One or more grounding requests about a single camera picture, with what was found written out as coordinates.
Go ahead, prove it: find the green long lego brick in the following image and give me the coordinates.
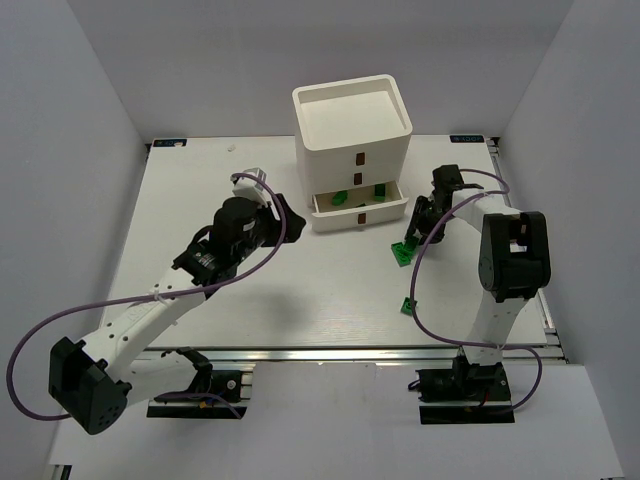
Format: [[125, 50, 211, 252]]
[[404, 237, 419, 251]]

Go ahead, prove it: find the white bottom drawer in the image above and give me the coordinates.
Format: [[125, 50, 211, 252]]
[[311, 181, 409, 233]]

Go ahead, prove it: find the white three-drawer storage box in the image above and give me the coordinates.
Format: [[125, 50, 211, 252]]
[[292, 74, 413, 215]]

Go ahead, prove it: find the green square lego brick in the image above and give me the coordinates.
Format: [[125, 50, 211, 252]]
[[400, 297, 417, 316]]

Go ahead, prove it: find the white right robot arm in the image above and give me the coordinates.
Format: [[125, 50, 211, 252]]
[[407, 164, 551, 366]]

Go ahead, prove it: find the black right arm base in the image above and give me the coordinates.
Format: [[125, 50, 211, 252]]
[[407, 356, 515, 425]]

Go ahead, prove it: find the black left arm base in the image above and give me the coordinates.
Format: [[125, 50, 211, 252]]
[[146, 347, 251, 420]]

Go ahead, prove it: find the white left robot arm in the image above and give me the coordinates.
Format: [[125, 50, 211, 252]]
[[49, 197, 306, 435]]

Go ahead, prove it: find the blue right corner label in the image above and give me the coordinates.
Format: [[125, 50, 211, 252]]
[[449, 134, 485, 143]]

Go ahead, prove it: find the blue corner label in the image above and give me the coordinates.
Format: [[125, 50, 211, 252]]
[[449, 134, 485, 143], [152, 138, 187, 148]]

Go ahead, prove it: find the blue left corner label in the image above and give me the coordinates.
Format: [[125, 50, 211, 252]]
[[152, 138, 187, 148]]

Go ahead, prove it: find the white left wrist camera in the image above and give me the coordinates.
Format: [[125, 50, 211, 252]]
[[231, 167, 270, 207]]

